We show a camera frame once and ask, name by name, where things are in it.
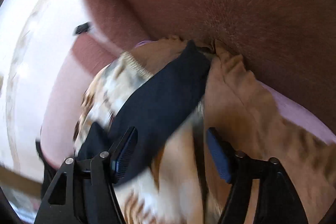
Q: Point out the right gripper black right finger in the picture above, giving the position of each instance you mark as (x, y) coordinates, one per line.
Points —
(277, 200)

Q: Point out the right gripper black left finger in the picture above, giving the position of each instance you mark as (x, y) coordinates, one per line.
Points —
(83, 191)

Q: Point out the navy blue garment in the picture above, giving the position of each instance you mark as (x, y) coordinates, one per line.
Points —
(156, 109)

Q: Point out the tan brown cloth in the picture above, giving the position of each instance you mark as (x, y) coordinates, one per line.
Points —
(246, 115)

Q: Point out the cream leaf-print fleece blanket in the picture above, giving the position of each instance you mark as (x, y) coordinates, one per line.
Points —
(170, 190)

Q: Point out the pink quilted mattress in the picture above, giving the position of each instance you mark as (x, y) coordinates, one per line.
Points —
(84, 60)

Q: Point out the small black object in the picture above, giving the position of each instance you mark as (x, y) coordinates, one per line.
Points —
(83, 28)

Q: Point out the reddish brown bed frame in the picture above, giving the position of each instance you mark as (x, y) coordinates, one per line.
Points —
(288, 44)

